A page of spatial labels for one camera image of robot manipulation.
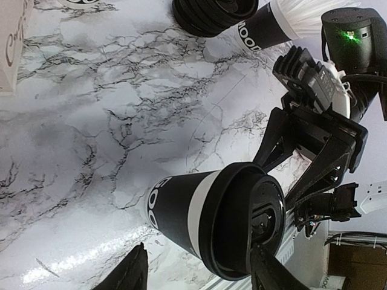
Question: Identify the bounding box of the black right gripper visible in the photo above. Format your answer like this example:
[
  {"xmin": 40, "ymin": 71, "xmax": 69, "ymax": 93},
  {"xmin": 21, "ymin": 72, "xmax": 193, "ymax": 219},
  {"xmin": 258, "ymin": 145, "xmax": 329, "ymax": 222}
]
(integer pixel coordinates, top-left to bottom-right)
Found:
[{"xmin": 253, "ymin": 102, "xmax": 368, "ymax": 210}]

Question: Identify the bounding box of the black takeout coffee cup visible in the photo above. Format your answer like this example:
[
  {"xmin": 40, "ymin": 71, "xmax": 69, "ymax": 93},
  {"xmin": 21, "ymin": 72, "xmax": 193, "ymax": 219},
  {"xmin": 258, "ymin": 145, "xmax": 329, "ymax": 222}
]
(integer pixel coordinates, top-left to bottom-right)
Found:
[{"xmin": 144, "ymin": 166, "xmax": 237, "ymax": 268}]

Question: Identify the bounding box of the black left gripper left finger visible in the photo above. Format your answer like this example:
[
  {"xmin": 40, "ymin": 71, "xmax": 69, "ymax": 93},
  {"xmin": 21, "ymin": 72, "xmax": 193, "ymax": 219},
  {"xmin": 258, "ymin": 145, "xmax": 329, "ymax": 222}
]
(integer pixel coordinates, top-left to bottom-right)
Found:
[{"xmin": 93, "ymin": 243, "xmax": 148, "ymax": 290}]

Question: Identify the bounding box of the stack of black lids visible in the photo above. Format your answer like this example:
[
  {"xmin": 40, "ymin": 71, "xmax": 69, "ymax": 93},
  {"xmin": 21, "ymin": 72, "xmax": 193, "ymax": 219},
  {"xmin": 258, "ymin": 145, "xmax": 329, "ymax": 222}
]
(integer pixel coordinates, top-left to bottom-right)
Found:
[{"xmin": 172, "ymin": 0, "xmax": 259, "ymax": 37}]

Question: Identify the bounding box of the black coffee cup lid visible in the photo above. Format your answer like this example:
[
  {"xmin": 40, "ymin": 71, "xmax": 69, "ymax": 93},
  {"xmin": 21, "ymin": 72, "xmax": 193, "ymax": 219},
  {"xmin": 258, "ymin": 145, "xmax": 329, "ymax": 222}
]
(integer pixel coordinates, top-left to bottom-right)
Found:
[{"xmin": 199, "ymin": 163, "xmax": 285, "ymax": 281}]

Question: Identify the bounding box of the stack of paper cups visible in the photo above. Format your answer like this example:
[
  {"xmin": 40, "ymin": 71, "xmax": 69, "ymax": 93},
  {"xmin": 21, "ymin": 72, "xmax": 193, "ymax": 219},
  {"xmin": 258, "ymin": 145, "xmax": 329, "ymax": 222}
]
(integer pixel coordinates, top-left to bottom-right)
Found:
[{"xmin": 59, "ymin": 0, "xmax": 100, "ymax": 10}]

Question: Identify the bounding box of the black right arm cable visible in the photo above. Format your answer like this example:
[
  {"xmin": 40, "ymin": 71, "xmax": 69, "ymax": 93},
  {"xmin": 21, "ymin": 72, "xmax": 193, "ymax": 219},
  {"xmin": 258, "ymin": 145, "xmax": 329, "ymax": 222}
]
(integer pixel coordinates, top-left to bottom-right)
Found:
[{"xmin": 341, "ymin": 71, "xmax": 387, "ymax": 121}]

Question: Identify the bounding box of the black cup holding straws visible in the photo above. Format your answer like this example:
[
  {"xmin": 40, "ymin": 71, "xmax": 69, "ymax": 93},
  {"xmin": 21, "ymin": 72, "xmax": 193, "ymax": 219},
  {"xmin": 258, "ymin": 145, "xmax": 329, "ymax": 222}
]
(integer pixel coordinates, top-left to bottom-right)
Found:
[{"xmin": 235, "ymin": 1, "xmax": 299, "ymax": 53}]

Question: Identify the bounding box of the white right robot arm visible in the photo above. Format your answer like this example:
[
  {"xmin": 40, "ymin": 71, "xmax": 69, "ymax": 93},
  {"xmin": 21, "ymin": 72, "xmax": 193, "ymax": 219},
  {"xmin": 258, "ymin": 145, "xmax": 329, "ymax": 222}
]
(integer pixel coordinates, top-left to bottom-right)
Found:
[{"xmin": 253, "ymin": 7, "xmax": 386, "ymax": 210}]

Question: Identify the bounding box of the white paper takeout bag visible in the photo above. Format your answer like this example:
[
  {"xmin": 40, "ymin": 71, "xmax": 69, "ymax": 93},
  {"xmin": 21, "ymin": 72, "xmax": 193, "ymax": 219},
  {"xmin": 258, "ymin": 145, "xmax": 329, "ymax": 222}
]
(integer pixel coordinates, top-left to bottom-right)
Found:
[{"xmin": 1, "ymin": 0, "xmax": 34, "ymax": 96}]

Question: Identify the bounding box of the aluminium table edge rail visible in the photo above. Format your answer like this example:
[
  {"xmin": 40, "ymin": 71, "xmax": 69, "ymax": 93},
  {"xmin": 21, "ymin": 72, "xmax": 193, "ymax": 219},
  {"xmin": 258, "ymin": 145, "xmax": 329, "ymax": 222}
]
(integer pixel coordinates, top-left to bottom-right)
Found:
[{"xmin": 203, "ymin": 221, "xmax": 301, "ymax": 289}]

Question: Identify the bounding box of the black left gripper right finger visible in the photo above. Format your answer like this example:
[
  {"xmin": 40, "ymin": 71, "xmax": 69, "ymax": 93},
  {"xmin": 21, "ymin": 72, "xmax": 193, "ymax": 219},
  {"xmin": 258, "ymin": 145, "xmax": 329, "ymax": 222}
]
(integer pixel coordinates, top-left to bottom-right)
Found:
[{"xmin": 250, "ymin": 239, "xmax": 308, "ymax": 290}]

